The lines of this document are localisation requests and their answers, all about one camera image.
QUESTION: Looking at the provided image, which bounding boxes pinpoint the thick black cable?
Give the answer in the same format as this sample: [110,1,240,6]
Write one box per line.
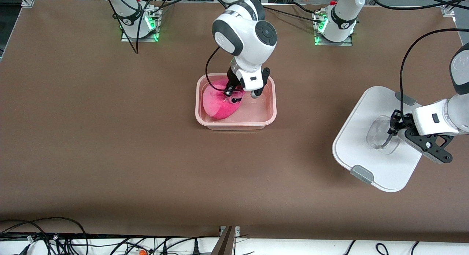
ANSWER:
[368,0,469,12]

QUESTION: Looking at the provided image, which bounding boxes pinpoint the pink translucent plastic box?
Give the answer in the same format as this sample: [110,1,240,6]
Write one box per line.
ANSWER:
[195,73,277,131]

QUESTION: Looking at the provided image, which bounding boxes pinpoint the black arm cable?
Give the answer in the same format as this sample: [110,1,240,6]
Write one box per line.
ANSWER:
[399,28,469,118]
[205,45,229,94]

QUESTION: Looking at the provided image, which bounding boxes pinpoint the thin black cable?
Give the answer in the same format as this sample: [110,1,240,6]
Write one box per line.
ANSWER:
[262,1,323,23]

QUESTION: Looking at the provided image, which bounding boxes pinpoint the pink plush toy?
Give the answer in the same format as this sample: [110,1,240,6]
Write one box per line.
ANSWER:
[203,79,244,120]

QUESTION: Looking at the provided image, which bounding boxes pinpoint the aluminium profile post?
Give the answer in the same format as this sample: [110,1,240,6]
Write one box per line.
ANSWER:
[211,226,240,255]

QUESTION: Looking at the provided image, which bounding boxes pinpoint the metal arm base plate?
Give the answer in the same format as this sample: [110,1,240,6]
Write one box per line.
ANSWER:
[121,31,160,42]
[314,33,353,47]

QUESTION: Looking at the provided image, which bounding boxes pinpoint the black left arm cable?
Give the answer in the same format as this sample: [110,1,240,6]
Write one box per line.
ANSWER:
[399,28,469,118]

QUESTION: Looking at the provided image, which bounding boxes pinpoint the white box lid grey clips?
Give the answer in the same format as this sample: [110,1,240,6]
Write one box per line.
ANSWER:
[332,86,425,192]

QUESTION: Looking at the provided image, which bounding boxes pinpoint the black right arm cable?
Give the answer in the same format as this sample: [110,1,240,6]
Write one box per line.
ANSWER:
[205,45,229,94]

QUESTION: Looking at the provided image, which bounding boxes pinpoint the black looped cable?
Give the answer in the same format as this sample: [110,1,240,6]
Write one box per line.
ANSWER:
[0,217,88,255]

